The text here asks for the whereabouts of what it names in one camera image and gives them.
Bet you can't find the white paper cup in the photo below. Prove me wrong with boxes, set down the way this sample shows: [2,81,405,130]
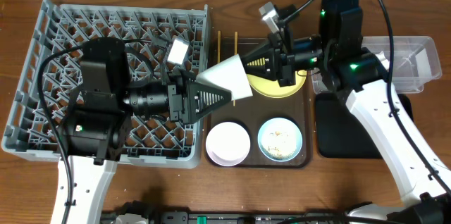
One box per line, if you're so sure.
[197,54,253,101]

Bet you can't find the pink bowl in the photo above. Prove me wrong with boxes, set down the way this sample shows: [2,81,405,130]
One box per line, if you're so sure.
[205,122,251,167]

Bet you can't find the wooden chopstick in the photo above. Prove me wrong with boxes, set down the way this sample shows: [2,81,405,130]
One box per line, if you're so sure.
[233,31,238,106]
[216,30,221,64]

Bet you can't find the light blue bowl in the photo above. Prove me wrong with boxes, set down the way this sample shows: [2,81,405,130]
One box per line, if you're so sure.
[257,118,303,162]

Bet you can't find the rice food scraps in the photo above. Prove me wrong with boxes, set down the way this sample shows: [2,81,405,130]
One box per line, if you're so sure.
[264,131,296,158]

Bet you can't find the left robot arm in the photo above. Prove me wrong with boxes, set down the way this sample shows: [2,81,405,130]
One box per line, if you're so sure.
[51,37,232,223]

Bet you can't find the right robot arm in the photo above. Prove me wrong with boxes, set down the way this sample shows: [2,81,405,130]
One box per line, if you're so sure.
[242,0,450,223]

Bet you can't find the black waste tray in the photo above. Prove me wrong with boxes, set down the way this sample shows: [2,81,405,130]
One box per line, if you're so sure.
[314,92,413,160]

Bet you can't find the yellow plate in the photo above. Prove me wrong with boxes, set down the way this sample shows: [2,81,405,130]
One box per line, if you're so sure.
[247,70,307,99]

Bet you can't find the dark brown serving tray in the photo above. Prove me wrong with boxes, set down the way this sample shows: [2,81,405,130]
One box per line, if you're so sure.
[204,37,313,169]

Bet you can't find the grey dish rack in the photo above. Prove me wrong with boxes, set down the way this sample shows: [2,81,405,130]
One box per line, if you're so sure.
[1,0,211,169]

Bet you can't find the clear plastic bin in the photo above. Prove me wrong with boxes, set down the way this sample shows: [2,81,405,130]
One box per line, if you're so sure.
[311,36,442,94]

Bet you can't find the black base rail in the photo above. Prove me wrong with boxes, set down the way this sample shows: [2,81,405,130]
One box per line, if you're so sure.
[99,201,337,224]

